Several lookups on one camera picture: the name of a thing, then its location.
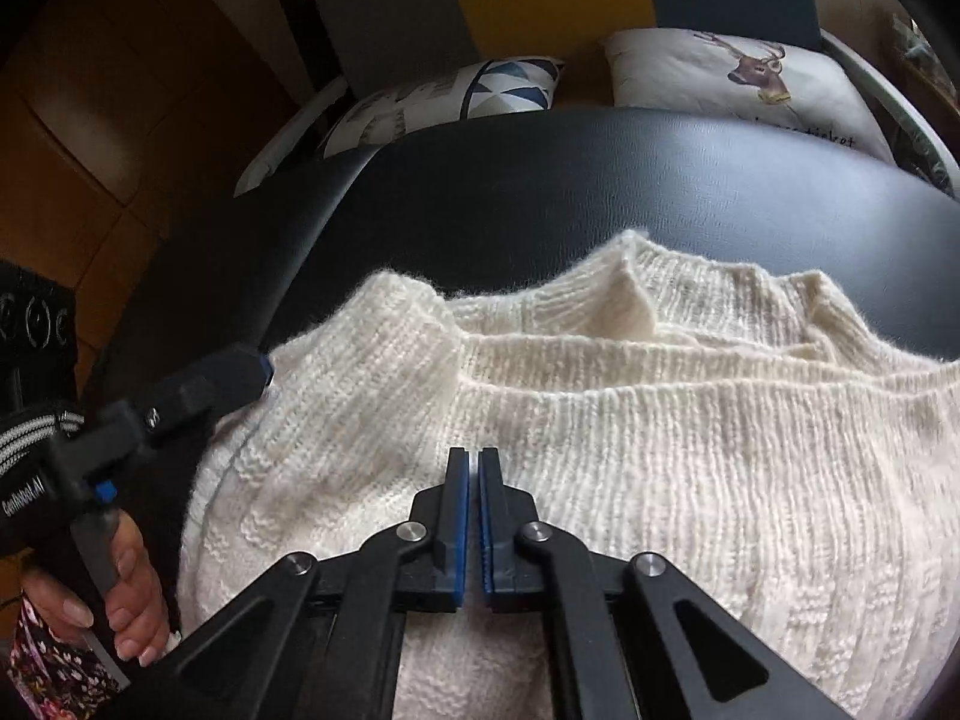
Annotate grey yellow blue sofa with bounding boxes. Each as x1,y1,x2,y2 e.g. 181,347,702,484
234,0,960,200

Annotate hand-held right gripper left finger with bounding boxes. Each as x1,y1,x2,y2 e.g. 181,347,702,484
154,448,470,720

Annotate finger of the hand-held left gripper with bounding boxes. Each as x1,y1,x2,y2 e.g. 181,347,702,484
142,343,272,447

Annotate triangle pattern pillow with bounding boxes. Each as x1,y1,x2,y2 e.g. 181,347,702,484
322,56,565,158

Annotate cream knit sweater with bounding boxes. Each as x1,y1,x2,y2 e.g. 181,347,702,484
180,229,960,720

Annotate person's left hand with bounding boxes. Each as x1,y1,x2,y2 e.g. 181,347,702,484
22,521,170,665

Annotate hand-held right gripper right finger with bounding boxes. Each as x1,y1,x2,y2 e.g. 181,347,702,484
480,448,852,720

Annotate orange wooden wardrobe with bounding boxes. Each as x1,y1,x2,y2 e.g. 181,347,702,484
0,0,316,293

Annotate deer print pillow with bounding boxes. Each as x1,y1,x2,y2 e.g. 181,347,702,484
604,28,897,164

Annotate black rolled mat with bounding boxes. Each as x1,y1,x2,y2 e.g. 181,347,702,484
268,0,353,102

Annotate dark floral sleeve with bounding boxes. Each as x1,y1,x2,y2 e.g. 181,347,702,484
7,585,132,717

